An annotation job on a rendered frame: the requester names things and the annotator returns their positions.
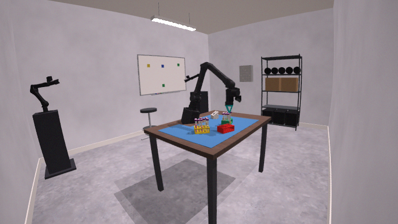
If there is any red rack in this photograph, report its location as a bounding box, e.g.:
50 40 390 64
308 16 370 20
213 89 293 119
217 124 235 134

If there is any blue bench mat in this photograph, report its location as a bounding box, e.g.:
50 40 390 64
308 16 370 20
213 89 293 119
158 115 259 148

